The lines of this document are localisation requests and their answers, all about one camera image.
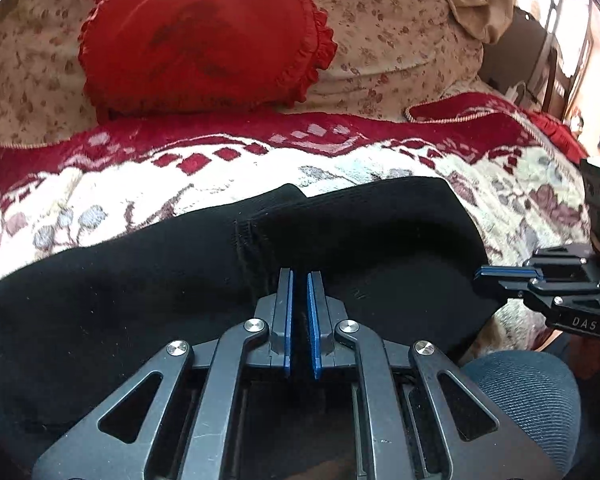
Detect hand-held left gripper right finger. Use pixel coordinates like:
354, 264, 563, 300
306, 270, 563, 480

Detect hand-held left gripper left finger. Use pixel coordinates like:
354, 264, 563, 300
32, 267, 296, 480

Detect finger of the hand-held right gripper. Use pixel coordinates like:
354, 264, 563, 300
474, 244, 600, 311

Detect black pants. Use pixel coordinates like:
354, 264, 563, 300
0, 176, 501, 461

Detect person's grey knit leg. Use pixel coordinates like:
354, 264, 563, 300
460, 350, 583, 480

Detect dark wooden cabinet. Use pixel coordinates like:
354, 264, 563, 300
480, 5, 561, 106

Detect red floral blanket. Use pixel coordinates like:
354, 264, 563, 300
0, 91, 593, 361

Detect red ruffled pillow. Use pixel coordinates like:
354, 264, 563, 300
77, 0, 338, 123

